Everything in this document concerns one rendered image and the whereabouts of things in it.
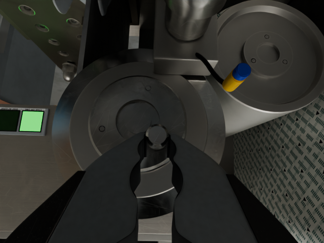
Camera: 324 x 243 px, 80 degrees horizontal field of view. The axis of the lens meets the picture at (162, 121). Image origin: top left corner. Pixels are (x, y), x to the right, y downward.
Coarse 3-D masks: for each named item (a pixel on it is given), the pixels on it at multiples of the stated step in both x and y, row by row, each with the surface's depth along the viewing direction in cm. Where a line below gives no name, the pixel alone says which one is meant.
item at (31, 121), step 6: (24, 114) 49; (30, 114) 49; (36, 114) 49; (42, 114) 49; (24, 120) 49; (30, 120) 49; (36, 120) 49; (24, 126) 48; (30, 126) 48; (36, 126) 49
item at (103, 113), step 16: (128, 80) 15; (144, 80) 15; (112, 96) 15; (128, 96) 15; (144, 96) 15; (160, 96) 15; (176, 96) 15; (96, 112) 15; (112, 112) 15; (128, 112) 15; (144, 112) 15; (160, 112) 15; (176, 112) 15; (96, 128) 14; (112, 128) 14; (128, 128) 14; (144, 128) 15; (176, 128) 15; (96, 144) 14; (112, 144) 14; (144, 160) 14; (160, 160) 14
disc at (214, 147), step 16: (96, 64) 18; (112, 64) 18; (80, 80) 17; (192, 80) 18; (64, 96) 17; (208, 96) 17; (64, 112) 17; (208, 112) 17; (64, 128) 16; (208, 128) 17; (224, 128) 17; (64, 144) 16; (208, 144) 16; (224, 144) 17; (64, 160) 16; (64, 176) 16; (176, 192) 16; (144, 208) 15; (160, 208) 15
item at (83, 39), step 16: (96, 0) 22; (112, 0) 29; (96, 16) 22; (112, 16) 30; (96, 32) 22; (112, 32) 30; (80, 48) 19; (96, 48) 23; (112, 48) 30; (80, 64) 19
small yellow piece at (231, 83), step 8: (200, 56) 14; (208, 64) 14; (240, 64) 10; (232, 72) 11; (240, 72) 10; (248, 72) 10; (216, 80) 13; (224, 80) 12; (232, 80) 11; (240, 80) 11; (224, 88) 12; (232, 88) 12
